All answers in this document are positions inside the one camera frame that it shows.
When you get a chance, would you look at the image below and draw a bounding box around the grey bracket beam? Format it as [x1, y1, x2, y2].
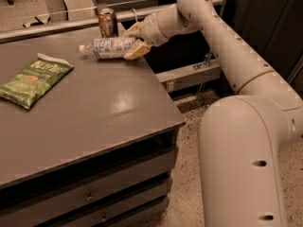
[156, 60, 221, 93]

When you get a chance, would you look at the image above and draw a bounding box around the white cable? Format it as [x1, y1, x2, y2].
[130, 8, 140, 24]

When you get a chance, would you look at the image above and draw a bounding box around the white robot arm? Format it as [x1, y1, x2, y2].
[125, 0, 303, 227]

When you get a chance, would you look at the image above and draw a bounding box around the green chip bag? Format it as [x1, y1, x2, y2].
[0, 53, 74, 109]

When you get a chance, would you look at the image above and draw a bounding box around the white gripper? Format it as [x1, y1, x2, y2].
[123, 12, 169, 61]

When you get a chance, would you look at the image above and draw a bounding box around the dark grey cabinet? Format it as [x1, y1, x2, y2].
[223, 0, 303, 79]

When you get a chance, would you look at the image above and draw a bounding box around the orange soda can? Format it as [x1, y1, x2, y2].
[98, 8, 118, 38]

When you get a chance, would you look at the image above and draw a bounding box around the blue label plastic bottle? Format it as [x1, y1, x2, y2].
[79, 37, 136, 60]

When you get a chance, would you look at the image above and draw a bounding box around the grey metal rail frame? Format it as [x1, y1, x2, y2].
[0, 0, 231, 45]

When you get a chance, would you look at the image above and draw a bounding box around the grey drawer cabinet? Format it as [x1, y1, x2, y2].
[0, 128, 180, 227]

